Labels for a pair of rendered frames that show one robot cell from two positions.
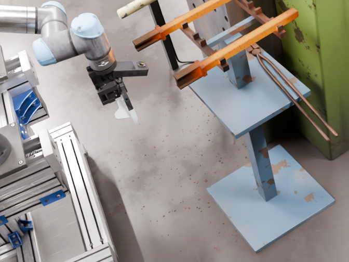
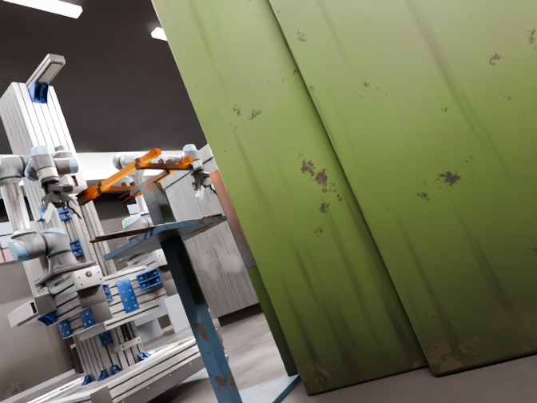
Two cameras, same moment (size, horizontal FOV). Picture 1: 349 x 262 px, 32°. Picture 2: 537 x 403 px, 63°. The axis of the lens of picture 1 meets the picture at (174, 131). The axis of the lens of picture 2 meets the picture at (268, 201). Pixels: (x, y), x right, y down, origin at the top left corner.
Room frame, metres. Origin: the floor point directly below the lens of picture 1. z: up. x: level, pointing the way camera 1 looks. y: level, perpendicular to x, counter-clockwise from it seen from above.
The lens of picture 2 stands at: (0.49, -1.65, 0.44)
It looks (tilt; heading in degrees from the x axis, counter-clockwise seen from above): 8 degrees up; 39
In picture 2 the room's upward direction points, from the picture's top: 22 degrees counter-clockwise
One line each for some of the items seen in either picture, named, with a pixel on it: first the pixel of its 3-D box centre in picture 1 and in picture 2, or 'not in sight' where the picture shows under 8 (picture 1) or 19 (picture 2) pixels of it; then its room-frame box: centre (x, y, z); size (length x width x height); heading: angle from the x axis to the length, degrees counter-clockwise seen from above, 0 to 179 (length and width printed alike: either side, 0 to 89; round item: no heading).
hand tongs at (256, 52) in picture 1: (284, 83); (165, 226); (1.44, -0.40, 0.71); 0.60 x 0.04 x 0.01; 7
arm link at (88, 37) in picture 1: (89, 36); (41, 159); (1.36, 0.12, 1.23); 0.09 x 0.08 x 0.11; 86
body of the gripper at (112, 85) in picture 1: (108, 79); (53, 193); (1.36, 0.12, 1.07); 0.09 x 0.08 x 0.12; 94
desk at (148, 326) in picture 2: not in sight; (161, 314); (5.62, 6.16, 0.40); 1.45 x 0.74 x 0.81; 92
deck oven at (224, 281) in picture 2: not in sight; (244, 231); (4.83, 2.45, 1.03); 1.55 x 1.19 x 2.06; 5
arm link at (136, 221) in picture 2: not in sight; (134, 226); (2.03, 0.64, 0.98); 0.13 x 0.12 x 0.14; 12
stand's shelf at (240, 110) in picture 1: (241, 83); (169, 237); (1.54, -0.28, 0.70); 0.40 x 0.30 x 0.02; 13
